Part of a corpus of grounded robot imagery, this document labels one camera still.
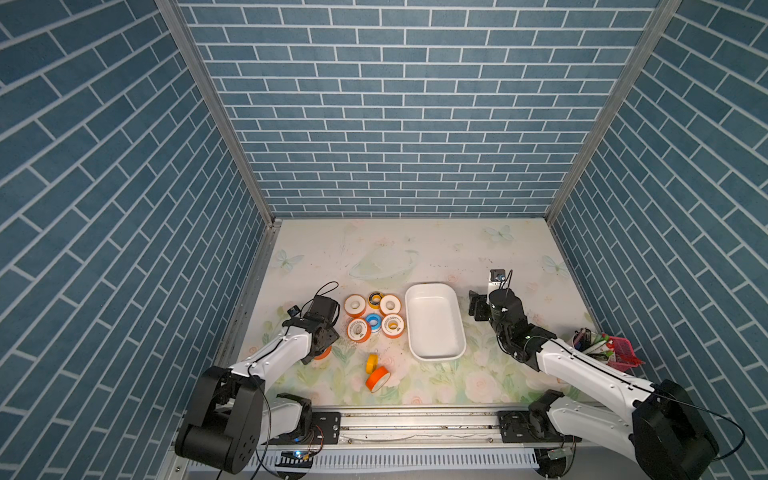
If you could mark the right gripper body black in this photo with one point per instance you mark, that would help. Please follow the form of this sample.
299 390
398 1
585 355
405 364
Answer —
481 310

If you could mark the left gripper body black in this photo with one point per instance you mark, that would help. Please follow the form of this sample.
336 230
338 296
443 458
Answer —
330 336

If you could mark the orange sealing tape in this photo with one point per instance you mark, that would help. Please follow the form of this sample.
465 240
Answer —
390 304
355 305
324 354
358 330
393 326

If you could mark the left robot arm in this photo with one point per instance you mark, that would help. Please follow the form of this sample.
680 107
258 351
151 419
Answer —
252 390

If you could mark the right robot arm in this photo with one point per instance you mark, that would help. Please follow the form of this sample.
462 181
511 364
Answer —
654 424

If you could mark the blue tape roll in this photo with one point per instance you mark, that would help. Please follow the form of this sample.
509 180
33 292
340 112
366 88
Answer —
374 321

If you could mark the yellow black tape roll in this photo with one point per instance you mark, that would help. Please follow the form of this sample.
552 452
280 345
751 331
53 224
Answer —
374 299

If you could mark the small yellow tape roll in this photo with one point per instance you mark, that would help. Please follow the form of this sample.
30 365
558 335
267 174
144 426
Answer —
371 363

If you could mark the white storage box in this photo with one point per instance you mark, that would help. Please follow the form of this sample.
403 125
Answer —
434 323

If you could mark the orange tape roll on edge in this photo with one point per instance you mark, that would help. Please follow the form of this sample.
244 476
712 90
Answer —
377 379

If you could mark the pink pen cup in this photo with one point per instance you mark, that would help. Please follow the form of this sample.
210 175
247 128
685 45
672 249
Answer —
592 344

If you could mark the pink basket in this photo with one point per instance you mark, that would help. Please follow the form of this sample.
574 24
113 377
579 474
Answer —
623 358

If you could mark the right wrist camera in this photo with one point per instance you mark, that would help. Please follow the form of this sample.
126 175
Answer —
497 277

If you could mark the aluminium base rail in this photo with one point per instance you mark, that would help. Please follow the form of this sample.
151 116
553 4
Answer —
435 426

